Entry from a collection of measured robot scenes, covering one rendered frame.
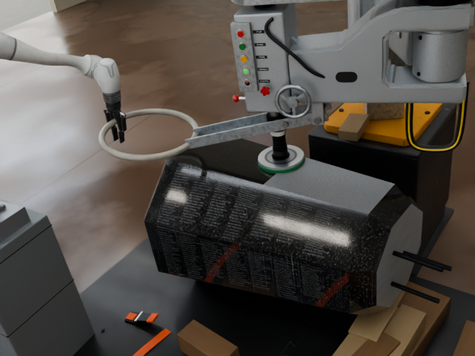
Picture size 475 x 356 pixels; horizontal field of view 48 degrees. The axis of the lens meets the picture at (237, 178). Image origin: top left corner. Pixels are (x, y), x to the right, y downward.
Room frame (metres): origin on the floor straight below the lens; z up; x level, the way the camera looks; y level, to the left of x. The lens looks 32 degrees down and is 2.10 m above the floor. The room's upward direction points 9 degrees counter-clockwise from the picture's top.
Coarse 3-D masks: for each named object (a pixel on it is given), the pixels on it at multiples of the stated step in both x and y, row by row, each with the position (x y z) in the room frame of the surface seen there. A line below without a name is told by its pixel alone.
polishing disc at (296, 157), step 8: (264, 152) 2.20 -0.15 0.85; (272, 152) 2.19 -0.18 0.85; (296, 152) 2.15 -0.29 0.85; (264, 160) 2.12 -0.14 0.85; (272, 160) 2.11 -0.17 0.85; (280, 160) 2.10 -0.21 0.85; (288, 160) 2.09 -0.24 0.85; (296, 160) 2.08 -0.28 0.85; (272, 168) 2.05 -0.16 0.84; (280, 168) 2.04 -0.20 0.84; (288, 168) 2.04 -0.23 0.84
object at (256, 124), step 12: (300, 108) 2.15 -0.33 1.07; (324, 108) 2.09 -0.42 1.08; (240, 120) 2.26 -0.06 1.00; (252, 120) 2.24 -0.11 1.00; (264, 120) 2.21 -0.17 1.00; (276, 120) 2.08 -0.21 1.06; (288, 120) 2.06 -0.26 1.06; (300, 120) 2.04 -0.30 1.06; (324, 120) 2.00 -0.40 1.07; (204, 132) 2.33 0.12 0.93; (216, 132) 2.31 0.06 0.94; (228, 132) 2.16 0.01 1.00; (240, 132) 2.14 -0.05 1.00; (252, 132) 2.12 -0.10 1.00; (264, 132) 2.10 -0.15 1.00; (192, 144) 2.24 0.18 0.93; (204, 144) 2.21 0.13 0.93
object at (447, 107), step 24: (312, 144) 2.49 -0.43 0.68; (336, 144) 2.40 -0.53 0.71; (360, 144) 2.31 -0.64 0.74; (384, 144) 2.28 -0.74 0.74; (432, 144) 2.28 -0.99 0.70; (360, 168) 2.32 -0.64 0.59; (384, 168) 2.23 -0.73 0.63; (408, 168) 2.15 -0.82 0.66; (432, 168) 2.30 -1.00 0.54; (408, 192) 2.15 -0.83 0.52; (432, 192) 2.32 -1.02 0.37; (432, 216) 2.34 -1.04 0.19; (432, 240) 2.33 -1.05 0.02
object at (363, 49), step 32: (352, 32) 1.96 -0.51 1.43; (384, 32) 1.87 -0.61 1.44; (320, 64) 1.96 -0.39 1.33; (352, 64) 1.92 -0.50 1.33; (384, 64) 1.89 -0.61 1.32; (320, 96) 1.97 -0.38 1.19; (352, 96) 1.92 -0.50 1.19; (384, 96) 1.87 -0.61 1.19; (416, 96) 1.83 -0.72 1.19; (448, 96) 1.79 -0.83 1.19
